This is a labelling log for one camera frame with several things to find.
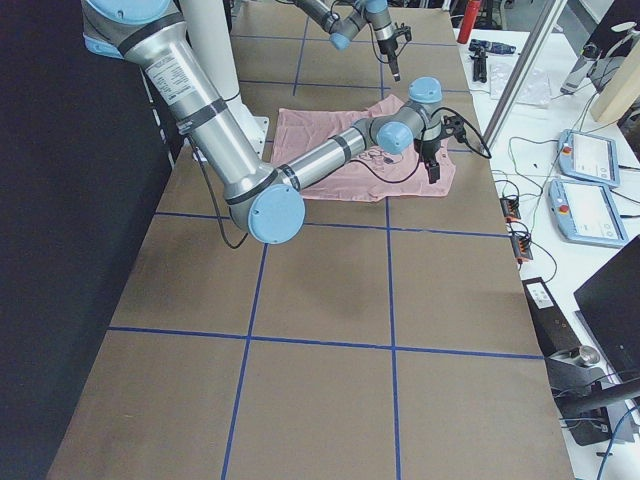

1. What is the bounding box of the lower orange usb hub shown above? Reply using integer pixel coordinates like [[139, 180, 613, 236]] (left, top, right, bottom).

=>
[[510, 231, 533, 264]]

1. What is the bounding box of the blue teach pendant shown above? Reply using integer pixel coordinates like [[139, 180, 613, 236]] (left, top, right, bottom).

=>
[[558, 129, 621, 188], [548, 179, 629, 248]]

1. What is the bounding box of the upper orange usb hub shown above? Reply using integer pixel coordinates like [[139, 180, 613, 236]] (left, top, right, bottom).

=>
[[499, 196, 521, 223]]

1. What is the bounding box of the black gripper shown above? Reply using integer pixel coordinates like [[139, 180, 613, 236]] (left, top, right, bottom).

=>
[[417, 138, 441, 184], [377, 34, 401, 82]]

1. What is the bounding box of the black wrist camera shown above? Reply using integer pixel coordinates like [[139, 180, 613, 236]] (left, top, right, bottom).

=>
[[441, 115, 468, 144], [393, 23, 412, 43]]

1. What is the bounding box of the black monitor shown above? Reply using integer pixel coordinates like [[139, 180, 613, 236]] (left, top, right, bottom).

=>
[[574, 237, 639, 371]]

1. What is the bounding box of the pink printed t-shirt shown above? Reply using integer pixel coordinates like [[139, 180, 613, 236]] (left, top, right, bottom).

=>
[[271, 94, 456, 202]]

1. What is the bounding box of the upper blue teach pendant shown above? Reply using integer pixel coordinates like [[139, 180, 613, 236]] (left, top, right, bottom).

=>
[[558, 129, 621, 188]]

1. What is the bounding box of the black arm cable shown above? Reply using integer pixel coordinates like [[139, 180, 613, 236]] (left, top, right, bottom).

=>
[[187, 107, 494, 250]]

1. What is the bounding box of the lower blue teach pendant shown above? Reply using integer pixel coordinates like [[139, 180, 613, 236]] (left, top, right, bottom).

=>
[[548, 179, 629, 248]]

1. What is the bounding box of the blue folded umbrella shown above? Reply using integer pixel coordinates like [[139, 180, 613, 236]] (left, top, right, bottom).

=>
[[469, 39, 517, 55]]

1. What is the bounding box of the red water bottle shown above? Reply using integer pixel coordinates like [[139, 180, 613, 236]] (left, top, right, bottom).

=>
[[457, 0, 481, 44]]

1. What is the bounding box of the black folded tripod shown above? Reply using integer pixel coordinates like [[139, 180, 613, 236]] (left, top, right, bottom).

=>
[[472, 46, 488, 83]]

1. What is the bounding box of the aluminium frame post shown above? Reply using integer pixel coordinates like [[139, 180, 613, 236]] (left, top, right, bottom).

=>
[[484, 0, 567, 149]]

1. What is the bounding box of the clear plastic bag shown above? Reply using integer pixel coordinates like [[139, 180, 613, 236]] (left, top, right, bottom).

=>
[[488, 60, 551, 107]]

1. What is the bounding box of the orange usb hub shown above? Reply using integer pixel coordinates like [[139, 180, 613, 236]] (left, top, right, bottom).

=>
[[510, 231, 533, 264], [499, 196, 521, 223]]

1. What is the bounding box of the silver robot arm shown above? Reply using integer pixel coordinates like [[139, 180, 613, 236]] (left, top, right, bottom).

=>
[[293, 0, 412, 82], [82, 1, 443, 244]]

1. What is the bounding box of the black box with label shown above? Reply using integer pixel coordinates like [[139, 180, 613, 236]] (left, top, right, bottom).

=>
[[522, 277, 581, 357]]

